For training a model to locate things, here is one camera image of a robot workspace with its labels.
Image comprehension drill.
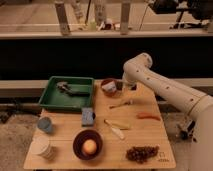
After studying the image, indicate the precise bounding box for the small red bowl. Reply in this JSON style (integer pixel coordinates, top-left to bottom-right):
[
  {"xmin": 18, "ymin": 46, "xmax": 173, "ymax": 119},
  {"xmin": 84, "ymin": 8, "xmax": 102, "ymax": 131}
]
[{"xmin": 100, "ymin": 78, "xmax": 118, "ymax": 97}]

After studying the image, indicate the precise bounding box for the blue sponge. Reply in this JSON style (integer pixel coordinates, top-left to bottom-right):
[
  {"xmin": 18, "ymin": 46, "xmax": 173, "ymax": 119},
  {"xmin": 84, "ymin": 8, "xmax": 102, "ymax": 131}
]
[{"xmin": 82, "ymin": 108, "xmax": 96, "ymax": 126}]

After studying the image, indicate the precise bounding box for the orange carrot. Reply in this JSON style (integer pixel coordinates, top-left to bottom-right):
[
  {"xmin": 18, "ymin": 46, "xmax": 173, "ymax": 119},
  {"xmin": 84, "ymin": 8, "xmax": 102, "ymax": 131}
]
[{"xmin": 136, "ymin": 113, "xmax": 160, "ymax": 121}]

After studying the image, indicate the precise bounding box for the white eraser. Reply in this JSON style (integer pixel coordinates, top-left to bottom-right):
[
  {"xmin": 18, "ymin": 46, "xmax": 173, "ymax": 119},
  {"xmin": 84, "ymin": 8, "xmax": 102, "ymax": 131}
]
[{"xmin": 102, "ymin": 82, "xmax": 116, "ymax": 92}]

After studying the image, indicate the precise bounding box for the green plastic tray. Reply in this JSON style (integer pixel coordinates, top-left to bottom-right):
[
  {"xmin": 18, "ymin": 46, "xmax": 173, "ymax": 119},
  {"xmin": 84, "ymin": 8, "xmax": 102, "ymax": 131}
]
[{"xmin": 39, "ymin": 76, "xmax": 94, "ymax": 113}]

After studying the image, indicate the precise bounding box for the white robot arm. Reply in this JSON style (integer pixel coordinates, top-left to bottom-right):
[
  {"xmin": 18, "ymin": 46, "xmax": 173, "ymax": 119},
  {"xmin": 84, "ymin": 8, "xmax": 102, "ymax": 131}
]
[{"xmin": 122, "ymin": 53, "xmax": 213, "ymax": 171}]

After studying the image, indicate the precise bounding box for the orange ball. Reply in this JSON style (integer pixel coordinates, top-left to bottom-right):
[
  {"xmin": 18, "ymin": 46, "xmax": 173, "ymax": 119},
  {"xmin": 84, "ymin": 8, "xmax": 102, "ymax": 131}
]
[{"xmin": 82, "ymin": 139, "xmax": 97, "ymax": 155}]

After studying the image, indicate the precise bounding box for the dark brown bowl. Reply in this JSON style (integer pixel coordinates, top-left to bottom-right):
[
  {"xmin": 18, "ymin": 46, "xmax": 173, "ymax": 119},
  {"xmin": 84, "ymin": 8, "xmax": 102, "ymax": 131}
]
[{"xmin": 73, "ymin": 129, "xmax": 103, "ymax": 160}]

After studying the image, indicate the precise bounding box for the grey tool in tray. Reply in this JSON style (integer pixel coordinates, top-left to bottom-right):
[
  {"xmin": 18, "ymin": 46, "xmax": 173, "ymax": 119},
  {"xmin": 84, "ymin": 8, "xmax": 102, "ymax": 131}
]
[{"xmin": 56, "ymin": 82, "xmax": 90, "ymax": 96}]

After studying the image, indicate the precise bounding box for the grey post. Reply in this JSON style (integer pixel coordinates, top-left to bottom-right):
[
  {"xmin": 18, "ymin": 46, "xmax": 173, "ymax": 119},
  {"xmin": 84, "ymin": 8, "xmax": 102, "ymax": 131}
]
[
  {"xmin": 120, "ymin": 0, "xmax": 131, "ymax": 35},
  {"xmin": 55, "ymin": 0, "xmax": 70, "ymax": 35}
]

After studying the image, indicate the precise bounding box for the black camera on tripod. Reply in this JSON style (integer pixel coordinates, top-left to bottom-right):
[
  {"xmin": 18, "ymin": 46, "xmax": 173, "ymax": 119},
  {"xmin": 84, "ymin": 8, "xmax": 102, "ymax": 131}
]
[{"xmin": 148, "ymin": 0, "xmax": 213, "ymax": 29}]

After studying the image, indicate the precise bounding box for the small brush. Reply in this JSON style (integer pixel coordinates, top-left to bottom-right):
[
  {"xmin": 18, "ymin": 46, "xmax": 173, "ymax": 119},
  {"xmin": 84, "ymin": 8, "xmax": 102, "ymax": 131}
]
[{"xmin": 109, "ymin": 100, "xmax": 133, "ymax": 109}]

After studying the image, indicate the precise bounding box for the bunch of dark grapes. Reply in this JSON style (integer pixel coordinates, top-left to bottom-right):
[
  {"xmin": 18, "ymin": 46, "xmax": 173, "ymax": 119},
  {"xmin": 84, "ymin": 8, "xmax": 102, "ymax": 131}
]
[{"xmin": 126, "ymin": 146, "xmax": 159, "ymax": 163}]

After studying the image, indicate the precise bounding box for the yellow green stick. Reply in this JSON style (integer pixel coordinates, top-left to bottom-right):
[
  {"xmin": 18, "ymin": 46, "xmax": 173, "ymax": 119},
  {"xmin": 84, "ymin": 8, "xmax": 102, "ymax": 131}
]
[{"xmin": 104, "ymin": 119, "xmax": 131, "ymax": 130}]

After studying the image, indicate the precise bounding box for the left grey post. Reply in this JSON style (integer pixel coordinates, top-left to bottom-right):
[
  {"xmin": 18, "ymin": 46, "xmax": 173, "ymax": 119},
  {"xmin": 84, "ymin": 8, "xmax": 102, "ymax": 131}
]
[{"xmin": 55, "ymin": 0, "xmax": 70, "ymax": 35}]

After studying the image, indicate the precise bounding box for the right grey post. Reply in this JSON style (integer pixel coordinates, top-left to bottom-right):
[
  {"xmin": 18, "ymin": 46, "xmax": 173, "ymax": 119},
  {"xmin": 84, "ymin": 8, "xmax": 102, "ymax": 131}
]
[{"xmin": 120, "ymin": 0, "xmax": 131, "ymax": 35}]

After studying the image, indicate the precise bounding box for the blue cup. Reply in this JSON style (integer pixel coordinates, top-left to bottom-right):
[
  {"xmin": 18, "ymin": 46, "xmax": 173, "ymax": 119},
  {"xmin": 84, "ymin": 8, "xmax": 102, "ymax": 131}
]
[{"xmin": 37, "ymin": 117, "xmax": 53, "ymax": 134}]

